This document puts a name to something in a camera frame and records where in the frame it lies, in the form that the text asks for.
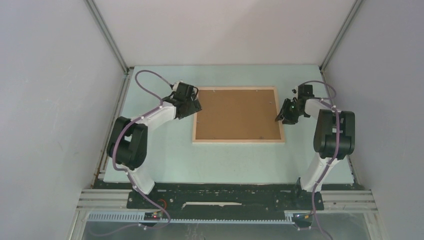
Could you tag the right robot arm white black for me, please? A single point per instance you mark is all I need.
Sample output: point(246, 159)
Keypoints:
point(334, 134)

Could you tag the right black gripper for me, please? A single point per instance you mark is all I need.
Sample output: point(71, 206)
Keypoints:
point(288, 119)

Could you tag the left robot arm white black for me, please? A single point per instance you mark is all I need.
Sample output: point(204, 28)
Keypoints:
point(128, 142)

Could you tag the aluminium rail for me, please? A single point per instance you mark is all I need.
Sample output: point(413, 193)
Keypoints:
point(334, 201)

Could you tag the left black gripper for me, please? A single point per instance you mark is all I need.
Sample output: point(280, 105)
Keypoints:
point(195, 106)

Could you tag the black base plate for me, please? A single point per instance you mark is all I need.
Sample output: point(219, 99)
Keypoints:
point(227, 202)

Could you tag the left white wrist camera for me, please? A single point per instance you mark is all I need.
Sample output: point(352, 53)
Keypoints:
point(174, 86)

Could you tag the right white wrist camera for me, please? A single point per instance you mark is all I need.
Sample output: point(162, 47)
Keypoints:
point(294, 89)

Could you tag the wooden picture frame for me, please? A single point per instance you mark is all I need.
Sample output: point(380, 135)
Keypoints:
point(238, 141)

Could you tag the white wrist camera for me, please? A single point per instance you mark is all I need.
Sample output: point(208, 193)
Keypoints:
point(174, 86)
point(294, 89)

